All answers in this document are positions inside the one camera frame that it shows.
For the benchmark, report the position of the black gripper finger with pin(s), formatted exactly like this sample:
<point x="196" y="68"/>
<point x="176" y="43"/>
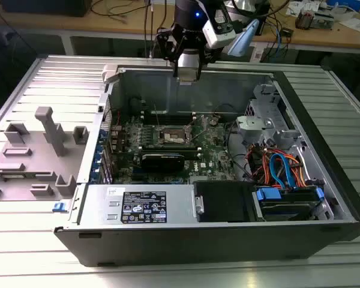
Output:
<point x="208" y="54"/>
<point x="166" y="42"/>

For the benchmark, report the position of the silver CPU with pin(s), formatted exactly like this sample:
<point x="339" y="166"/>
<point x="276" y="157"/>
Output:
<point x="187" y="75"/>

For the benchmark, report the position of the thin metal locking lever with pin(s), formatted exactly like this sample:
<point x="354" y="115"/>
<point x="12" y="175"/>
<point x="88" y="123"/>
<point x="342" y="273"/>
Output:
<point x="157" y="116"/>
<point x="199" y="131"/>

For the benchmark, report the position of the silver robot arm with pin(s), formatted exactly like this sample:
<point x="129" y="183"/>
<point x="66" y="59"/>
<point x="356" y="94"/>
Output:
<point x="244" y="36"/>

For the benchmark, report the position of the CPU socket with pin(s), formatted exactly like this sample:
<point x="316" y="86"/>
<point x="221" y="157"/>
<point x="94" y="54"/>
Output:
<point x="174" y="136"/>

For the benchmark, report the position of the blue expansion slot latch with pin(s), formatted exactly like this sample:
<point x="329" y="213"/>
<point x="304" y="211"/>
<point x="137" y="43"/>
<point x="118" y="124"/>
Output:
<point x="97" y="162"/>
<point x="99" y="150"/>
<point x="103" y="136"/>
<point x="94" y="177"/>

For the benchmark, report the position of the black tower box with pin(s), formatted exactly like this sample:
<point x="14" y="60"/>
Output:
<point x="262" y="21"/>

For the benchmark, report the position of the silver metal drive cage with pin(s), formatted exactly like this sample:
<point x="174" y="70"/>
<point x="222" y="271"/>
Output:
<point x="262" y="90"/>

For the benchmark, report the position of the silver coin battery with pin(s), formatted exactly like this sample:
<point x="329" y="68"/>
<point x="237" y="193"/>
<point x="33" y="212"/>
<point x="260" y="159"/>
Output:
<point x="214" y="121"/>

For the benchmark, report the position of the small black adapter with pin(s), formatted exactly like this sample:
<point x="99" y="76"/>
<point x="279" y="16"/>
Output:
<point x="287" y="32"/>

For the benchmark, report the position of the green motherboard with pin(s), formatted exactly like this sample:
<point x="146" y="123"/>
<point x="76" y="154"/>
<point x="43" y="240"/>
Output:
<point x="210" y="144"/>

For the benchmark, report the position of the wooden desk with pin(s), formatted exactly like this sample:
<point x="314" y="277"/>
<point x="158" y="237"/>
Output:
<point x="78" y="24"/>

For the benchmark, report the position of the white printed card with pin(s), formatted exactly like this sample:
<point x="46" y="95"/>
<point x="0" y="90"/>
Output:
<point x="294" y="8"/>

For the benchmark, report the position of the green RAM stick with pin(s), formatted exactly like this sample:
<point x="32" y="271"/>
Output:
<point x="189" y="153"/>

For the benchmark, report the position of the copper fin heat sink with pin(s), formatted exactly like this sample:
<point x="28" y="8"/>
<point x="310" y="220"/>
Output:
<point x="304" y="18"/>

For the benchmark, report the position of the black graphics card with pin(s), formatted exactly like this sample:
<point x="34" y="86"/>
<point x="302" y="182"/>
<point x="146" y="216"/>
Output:
<point x="162" y="163"/>

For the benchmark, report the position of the grey electronic board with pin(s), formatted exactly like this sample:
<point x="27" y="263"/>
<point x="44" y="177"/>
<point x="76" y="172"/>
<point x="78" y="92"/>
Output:
<point x="325" y="20"/>

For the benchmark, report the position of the black computer box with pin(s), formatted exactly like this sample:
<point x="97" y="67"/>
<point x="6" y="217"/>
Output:
<point x="48" y="7"/>

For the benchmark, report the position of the white paper sheet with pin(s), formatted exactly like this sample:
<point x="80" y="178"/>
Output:
<point x="355" y="24"/>

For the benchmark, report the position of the silver bay latch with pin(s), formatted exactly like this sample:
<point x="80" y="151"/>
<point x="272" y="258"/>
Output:
<point x="199" y="204"/>

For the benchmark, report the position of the hard disk in blue carrier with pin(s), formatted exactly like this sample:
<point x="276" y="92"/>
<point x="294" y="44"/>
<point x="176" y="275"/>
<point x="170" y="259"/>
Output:
<point x="288" y="199"/>

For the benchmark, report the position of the black label sticker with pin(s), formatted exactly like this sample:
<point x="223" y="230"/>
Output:
<point x="144" y="207"/>

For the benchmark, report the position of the grey parts rack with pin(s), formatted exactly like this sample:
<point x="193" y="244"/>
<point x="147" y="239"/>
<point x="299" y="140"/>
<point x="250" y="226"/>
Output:
<point x="33" y="156"/>

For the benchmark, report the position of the silver power supply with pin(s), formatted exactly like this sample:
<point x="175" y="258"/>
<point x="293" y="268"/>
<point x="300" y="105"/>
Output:
<point x="90" y="210"/>

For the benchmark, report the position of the black PC case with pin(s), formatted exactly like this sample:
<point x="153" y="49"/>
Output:
<point x="168" y="246"/>

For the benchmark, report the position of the blue plastic latch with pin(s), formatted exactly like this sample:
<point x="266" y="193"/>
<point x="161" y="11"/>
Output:
<point x="60" y="207"/>

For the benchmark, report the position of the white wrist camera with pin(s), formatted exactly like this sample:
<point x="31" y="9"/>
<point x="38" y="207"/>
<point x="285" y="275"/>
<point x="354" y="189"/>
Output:
<point x="219" y="36"/>

